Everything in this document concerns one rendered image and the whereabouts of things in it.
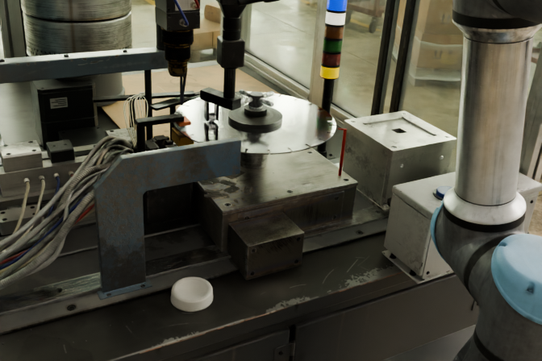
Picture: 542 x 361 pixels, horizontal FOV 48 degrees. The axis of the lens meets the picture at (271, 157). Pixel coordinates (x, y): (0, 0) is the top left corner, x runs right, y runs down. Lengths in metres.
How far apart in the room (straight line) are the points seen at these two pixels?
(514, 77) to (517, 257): 0.23
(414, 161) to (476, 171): 0.46
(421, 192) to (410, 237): 0.08
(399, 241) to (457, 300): 0.28
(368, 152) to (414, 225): 0.28
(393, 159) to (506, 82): 0.50
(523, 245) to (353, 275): 0.37
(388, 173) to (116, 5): 0.88
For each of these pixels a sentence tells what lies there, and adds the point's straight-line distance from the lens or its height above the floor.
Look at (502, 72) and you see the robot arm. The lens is 0.82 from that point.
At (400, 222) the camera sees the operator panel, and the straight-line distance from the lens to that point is 1.14.
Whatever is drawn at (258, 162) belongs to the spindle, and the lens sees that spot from 1.24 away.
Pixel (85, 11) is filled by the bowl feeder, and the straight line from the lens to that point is 1.71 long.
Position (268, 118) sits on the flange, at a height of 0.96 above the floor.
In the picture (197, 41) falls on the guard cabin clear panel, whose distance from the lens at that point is 2.32.
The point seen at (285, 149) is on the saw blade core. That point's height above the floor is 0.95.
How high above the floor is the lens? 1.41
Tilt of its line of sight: 25 degrees down
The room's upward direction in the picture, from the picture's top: 4 degrees clockwise
